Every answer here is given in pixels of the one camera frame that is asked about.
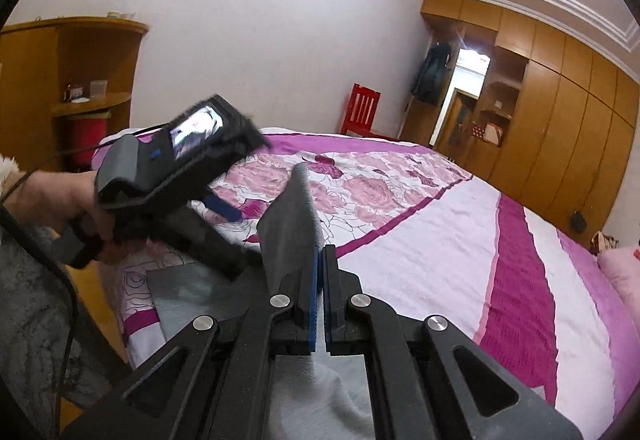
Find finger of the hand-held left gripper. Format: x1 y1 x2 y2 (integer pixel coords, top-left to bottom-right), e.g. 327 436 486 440
114 207 264 282
201 194 242 224

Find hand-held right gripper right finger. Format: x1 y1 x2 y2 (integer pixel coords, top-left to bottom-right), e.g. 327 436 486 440
322 245 584 440

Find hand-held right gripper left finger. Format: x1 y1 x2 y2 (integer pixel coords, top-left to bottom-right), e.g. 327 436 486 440
60 249 321 440

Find grey pants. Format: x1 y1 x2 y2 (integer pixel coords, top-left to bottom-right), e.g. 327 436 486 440
147 163 547 440

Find person's left hand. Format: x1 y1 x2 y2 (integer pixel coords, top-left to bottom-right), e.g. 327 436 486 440
4 167 132 266

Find red bin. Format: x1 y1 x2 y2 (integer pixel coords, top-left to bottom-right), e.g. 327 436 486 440
64 109 113 169

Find wooden corner shelf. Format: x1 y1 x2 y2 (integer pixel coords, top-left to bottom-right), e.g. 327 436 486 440
0 16 151 173

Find red wooden chair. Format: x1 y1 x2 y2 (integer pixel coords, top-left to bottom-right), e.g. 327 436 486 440
340 83 401 141

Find grey fleece clothing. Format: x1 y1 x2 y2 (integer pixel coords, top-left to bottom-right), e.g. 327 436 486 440
0 220 132 431

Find wooden door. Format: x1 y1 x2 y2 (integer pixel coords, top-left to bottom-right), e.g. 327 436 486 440
434 89 478 160

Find red and white box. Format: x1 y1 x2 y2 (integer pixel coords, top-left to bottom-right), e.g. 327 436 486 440
466 119 505 147

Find dark hanging jacket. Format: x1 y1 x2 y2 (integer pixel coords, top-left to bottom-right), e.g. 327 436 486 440
410 42 454 106

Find patterned bag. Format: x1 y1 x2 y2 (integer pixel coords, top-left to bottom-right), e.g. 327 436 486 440
589 230 622 257

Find pink fluffy pillow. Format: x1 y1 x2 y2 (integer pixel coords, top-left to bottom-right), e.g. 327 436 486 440
596 244 640 313

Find wooden wardrobe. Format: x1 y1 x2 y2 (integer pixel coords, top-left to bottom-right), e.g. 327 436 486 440
400 0 640 237

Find black cable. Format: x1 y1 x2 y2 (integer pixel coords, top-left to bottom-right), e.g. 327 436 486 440
0 123 168 403

